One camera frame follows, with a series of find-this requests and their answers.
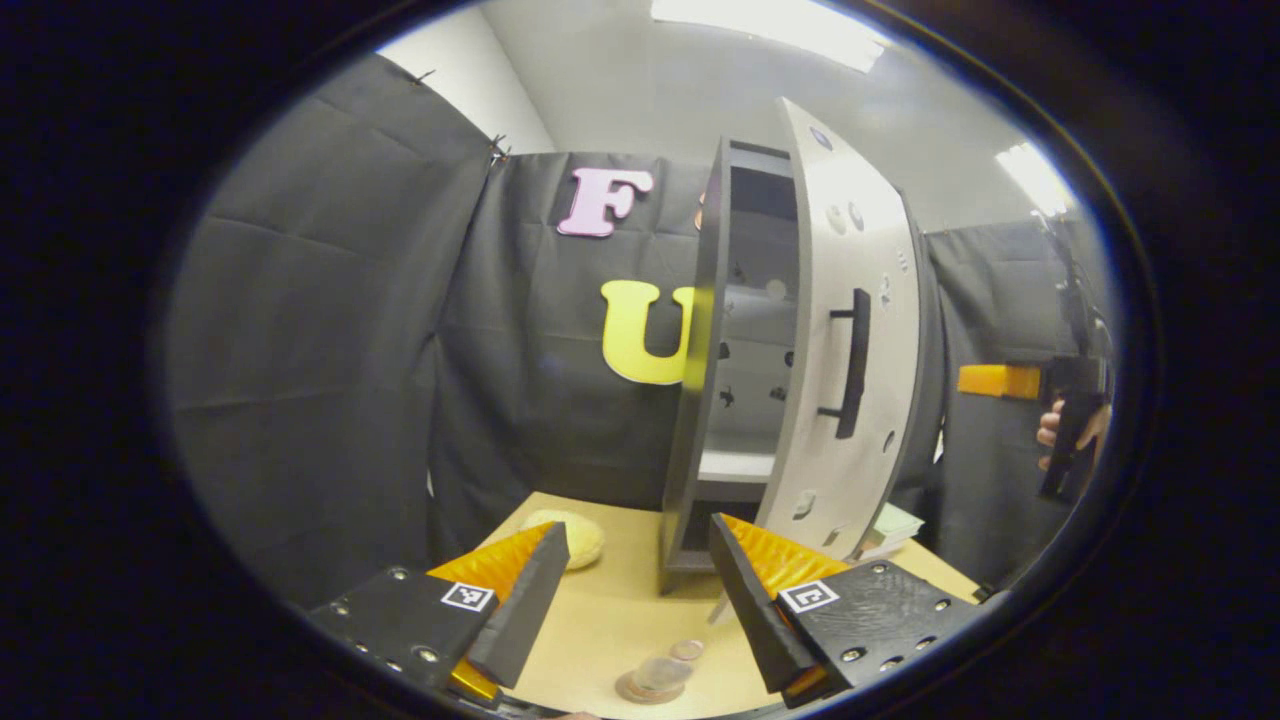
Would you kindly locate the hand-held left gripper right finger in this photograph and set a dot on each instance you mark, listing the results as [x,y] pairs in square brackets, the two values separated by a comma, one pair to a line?
[755,620]

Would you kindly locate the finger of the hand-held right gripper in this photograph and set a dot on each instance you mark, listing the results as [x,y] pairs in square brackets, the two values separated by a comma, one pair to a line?
[1000,382]

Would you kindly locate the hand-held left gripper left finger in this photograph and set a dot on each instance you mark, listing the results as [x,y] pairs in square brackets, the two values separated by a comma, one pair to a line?
[525,615]

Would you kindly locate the clear plastic bottle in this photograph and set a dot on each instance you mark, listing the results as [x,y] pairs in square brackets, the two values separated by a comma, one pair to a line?
[662,672]

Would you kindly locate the round brown coaster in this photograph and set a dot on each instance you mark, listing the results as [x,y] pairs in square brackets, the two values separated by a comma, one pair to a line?
[628,692]

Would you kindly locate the dark grey cabinet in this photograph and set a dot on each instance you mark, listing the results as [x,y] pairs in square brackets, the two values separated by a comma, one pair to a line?
[690,480]

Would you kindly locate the light grey cabinet door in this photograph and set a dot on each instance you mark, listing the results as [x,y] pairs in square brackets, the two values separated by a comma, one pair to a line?
[850,480]

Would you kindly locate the grey cabinet shelf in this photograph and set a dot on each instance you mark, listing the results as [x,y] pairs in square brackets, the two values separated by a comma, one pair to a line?
[735,465]

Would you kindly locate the yellow lumpy ball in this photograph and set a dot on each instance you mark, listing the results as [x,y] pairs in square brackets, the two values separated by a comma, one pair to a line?
[585,540]

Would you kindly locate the brown book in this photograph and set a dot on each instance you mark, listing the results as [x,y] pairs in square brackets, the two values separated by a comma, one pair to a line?
[880,552]

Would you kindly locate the green book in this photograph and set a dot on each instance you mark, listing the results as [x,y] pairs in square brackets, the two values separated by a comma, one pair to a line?
[895,525]

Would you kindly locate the rectangular ceiling light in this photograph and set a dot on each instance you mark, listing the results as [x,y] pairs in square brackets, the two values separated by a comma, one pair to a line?
[1035,178]
[770,30]

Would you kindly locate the black backdrop cloth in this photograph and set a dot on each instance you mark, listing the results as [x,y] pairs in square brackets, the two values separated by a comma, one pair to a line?
[320,350]

